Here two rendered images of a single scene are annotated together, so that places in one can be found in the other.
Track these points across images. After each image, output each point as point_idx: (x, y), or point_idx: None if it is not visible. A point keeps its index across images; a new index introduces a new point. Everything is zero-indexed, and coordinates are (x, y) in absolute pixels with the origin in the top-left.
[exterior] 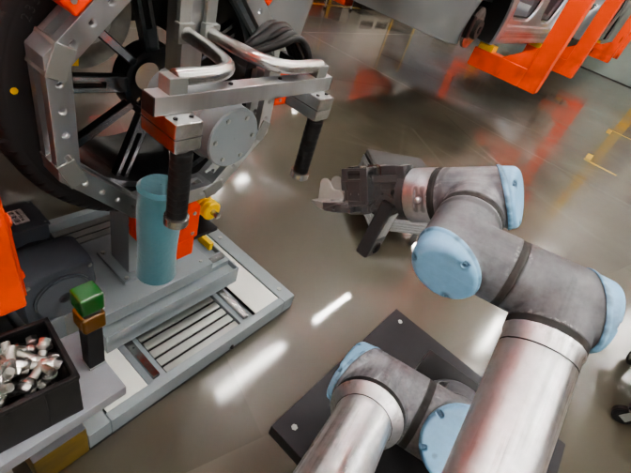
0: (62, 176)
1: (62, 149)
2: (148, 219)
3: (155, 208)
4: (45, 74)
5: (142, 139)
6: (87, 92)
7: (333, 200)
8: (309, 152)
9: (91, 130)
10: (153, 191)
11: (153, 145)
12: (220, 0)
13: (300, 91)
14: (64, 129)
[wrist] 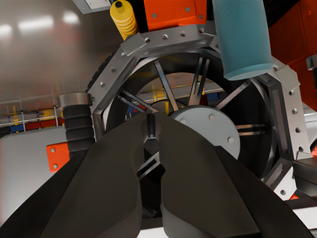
0: (296, 77)
1: (296, 100)
2: (269, 37)
3: (269, 51)
4: (312, 156)
5: (192, 89)
6: (239, 125)
7: (139, 165)
8: (84, 150)
9: (234, 97)
10: (265, 71)
11: (155, 71)
12: (142, 196)
13: (139, 234)
14: (296, 116)
